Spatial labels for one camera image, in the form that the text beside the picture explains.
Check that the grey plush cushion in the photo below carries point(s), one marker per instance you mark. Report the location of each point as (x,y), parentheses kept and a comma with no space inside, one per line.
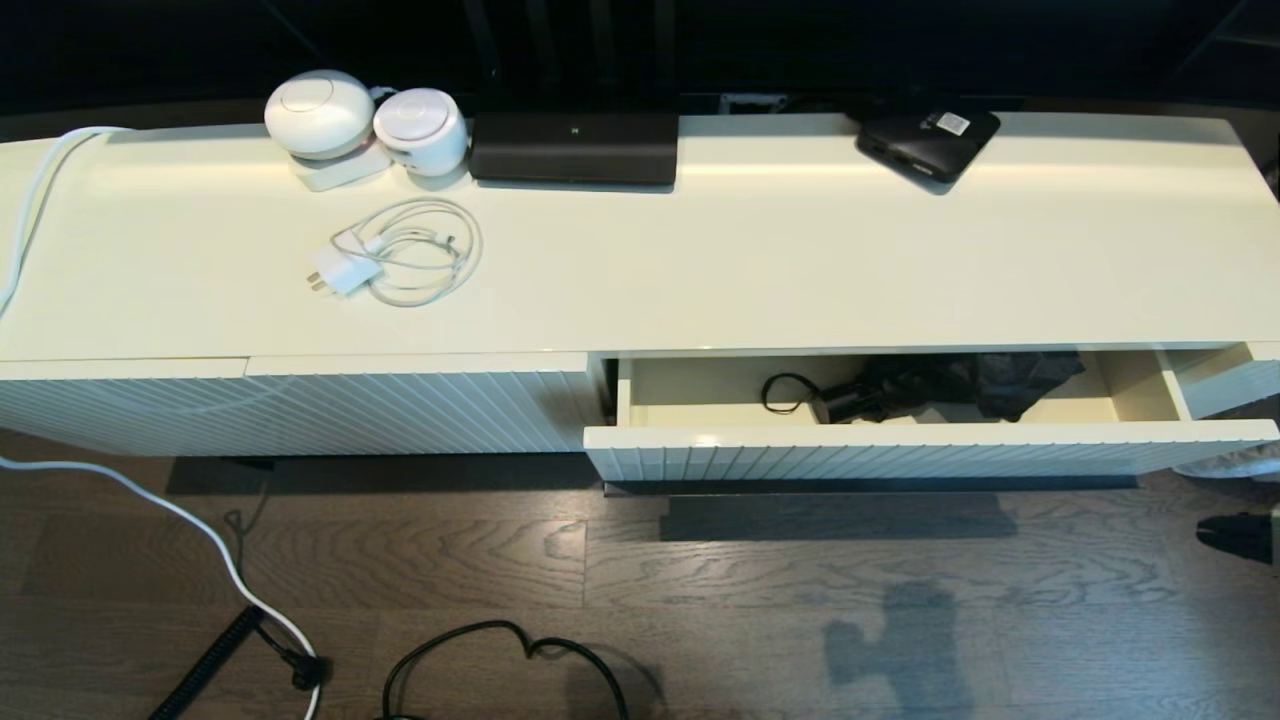
(1235,462)

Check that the white wall socket plate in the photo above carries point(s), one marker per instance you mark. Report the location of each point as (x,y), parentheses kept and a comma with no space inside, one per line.
(750,103)

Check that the small white round device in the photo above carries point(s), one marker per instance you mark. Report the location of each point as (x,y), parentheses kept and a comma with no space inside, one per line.
(420,130)

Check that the black umbrella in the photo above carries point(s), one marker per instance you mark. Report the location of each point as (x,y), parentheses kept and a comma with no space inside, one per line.
(1010,385)

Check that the black rectangular router box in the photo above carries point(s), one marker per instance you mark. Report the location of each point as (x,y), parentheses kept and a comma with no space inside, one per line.
(575,150)

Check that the white fluted cabinet front panel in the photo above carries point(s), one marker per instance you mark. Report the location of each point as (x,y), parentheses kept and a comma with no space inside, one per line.
(420,410)

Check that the white charger plug adapter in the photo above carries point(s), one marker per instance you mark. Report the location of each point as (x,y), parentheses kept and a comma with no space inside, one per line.
(347,272)

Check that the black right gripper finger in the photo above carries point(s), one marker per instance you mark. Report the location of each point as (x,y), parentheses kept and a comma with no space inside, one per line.
(1240,537)

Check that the white fluted drawer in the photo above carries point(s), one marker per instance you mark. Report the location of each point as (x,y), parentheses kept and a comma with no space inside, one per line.
(900,450)

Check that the white flat device base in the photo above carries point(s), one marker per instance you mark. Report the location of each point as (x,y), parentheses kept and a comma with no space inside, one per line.
(340,175)

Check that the black set-top box with sticker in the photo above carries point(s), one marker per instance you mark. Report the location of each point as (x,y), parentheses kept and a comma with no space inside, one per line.
(922,145)

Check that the white sideboard cabinet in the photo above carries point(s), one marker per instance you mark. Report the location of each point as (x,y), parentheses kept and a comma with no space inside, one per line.
(700,260)

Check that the large white round device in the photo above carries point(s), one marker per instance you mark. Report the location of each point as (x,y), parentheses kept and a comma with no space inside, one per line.
(320,112)

